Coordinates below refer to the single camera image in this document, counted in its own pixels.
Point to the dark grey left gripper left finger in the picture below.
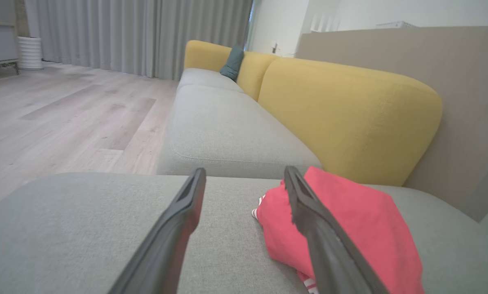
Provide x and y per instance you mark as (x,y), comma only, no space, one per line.
(166,245)

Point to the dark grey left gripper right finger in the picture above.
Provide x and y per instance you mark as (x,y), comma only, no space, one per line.
(329,253)

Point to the red shorts white trim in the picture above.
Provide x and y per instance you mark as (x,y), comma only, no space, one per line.
(370,228)

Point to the long grey seat cushion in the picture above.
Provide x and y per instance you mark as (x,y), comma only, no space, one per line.
(227,130)

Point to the large yellow sofa backrest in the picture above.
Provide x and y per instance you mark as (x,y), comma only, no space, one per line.
(350,122)

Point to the short grey seat cushion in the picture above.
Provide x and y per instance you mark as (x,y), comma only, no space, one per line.
(203,77)

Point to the beige partition panel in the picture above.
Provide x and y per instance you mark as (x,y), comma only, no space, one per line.
(468,122)

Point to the teal throw pillow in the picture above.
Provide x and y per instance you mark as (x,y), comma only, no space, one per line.
(232,65)

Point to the narrow yellow sofa backrest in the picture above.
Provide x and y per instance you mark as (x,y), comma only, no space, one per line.
(254,73)

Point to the yellow sofa end cushion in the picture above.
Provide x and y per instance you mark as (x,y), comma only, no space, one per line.
(203,55)

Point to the grey pleated curtain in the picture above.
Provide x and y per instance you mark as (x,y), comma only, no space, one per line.
(145,36)

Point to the white ribbed planter pot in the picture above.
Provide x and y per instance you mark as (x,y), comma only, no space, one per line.
(30,53)

